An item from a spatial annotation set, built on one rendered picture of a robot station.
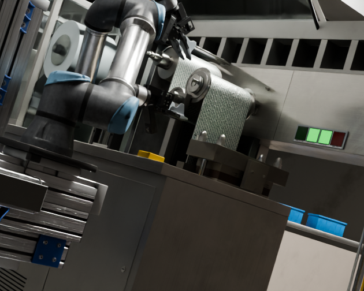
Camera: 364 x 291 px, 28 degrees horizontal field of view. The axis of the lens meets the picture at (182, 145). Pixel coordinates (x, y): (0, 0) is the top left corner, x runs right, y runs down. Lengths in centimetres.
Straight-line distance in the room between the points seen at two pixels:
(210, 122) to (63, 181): 94
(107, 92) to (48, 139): 21
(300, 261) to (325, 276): 48
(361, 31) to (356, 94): 26
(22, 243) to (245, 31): 163
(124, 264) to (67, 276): 34
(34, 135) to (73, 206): 23
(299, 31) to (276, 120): 39
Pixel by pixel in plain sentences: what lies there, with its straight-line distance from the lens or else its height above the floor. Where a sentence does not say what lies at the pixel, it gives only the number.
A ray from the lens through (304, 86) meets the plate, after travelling 293.
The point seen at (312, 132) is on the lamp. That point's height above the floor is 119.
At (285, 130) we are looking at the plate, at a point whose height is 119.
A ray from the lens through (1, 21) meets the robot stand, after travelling 213.
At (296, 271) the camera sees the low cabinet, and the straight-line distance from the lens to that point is 779.
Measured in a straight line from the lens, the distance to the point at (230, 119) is 290.
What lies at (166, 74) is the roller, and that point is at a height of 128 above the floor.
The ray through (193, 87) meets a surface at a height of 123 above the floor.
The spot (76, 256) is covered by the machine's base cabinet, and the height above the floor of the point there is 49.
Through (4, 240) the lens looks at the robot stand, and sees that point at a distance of 205.
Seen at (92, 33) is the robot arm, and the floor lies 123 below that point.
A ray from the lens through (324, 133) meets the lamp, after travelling 277.
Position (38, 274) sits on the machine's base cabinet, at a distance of 293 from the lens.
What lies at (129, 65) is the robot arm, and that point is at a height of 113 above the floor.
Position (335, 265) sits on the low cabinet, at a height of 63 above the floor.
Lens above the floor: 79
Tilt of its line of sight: 4 degrees up
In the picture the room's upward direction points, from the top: 17 degrees clockwise
